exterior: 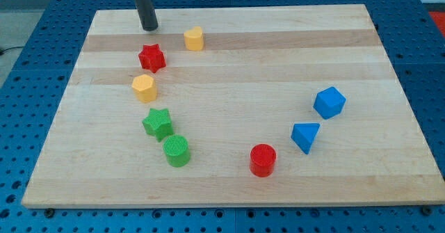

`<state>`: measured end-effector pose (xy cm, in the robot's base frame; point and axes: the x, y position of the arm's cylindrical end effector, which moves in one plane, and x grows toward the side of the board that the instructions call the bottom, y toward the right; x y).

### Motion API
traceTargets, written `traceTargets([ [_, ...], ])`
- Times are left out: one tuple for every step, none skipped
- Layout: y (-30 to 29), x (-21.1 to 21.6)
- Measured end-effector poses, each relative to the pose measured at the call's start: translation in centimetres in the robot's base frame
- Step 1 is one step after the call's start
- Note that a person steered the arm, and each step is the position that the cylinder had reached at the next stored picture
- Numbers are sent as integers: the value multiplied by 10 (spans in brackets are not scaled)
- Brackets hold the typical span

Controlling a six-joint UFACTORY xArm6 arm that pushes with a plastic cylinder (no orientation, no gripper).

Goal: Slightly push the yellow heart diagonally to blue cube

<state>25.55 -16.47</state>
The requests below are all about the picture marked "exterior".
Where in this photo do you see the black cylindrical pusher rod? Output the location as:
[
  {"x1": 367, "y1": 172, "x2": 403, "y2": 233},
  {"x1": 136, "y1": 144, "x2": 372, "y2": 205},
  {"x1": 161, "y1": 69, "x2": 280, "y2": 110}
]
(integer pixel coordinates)
[{"x1": 134, "y1": 0, "x2": 158, "y2": 31}]

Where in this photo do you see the yellow heart block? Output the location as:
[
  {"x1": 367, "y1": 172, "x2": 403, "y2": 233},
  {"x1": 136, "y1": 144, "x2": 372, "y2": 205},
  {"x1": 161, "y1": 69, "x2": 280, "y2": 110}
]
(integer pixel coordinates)
[{"x1": 184, "y1": 26, "x2": 204, "y2": 51}]

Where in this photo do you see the blue cube block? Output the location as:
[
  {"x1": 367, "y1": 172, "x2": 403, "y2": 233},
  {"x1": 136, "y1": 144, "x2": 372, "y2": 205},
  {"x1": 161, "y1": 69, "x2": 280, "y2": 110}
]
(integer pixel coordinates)
[{"x1": 313, "y1": 86, "x2": 346, "y2": 120}]

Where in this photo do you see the red star block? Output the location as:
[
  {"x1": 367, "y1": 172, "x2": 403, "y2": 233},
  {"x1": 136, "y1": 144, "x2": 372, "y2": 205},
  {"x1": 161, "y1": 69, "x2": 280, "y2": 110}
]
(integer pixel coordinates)
[{"x1": 138, "y1": 44, "x2": 166, "y2": 73}]

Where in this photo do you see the yellow hexagon block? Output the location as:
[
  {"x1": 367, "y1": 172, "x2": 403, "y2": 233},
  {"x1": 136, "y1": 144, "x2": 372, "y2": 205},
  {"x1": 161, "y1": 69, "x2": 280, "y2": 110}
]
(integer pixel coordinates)
[{"x1": 131, "y1": 74, "x2": 157, "y2": 103}]

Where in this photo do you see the green star block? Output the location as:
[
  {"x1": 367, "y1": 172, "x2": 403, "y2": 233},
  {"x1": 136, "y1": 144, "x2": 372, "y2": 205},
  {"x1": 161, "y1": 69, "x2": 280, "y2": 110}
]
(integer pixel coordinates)
[{"x1": 142, "y1": 108, "x2": 174, "y2": 142}]

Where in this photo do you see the green cylinder block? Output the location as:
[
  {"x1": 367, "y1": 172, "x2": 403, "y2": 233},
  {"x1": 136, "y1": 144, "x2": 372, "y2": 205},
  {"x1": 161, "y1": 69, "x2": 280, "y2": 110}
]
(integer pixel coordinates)
[{"x1": 163, "y1": 134, "x2": 191, "y2": 168}]

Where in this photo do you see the wooden board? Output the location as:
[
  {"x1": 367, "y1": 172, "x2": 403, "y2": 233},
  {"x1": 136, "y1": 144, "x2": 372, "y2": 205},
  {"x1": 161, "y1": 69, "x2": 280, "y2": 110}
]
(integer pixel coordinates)
[{"x1": 22, "y1": 4, "x2": 444, "y2": 209}]

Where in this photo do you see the red cylinder block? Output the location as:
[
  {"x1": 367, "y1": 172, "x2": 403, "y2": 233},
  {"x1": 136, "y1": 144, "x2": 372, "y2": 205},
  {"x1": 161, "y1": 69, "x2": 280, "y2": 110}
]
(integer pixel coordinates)
[{"x1": 250, "y1": 143, "x2": 277, "y2": 177}]

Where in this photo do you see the blue triangle block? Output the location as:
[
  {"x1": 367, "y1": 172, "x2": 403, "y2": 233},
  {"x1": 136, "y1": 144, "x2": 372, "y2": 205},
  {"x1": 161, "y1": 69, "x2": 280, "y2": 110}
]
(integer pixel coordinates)
[{"x1": 291, "y1": 123, "x2": 321, "y2": 154}]

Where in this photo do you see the black cable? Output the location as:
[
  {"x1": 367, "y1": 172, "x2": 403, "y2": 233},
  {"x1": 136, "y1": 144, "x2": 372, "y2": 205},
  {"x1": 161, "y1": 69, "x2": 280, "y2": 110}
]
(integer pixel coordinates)
[{"x1": 0, "y1": 45, "x2": 24, "y2": 56}]

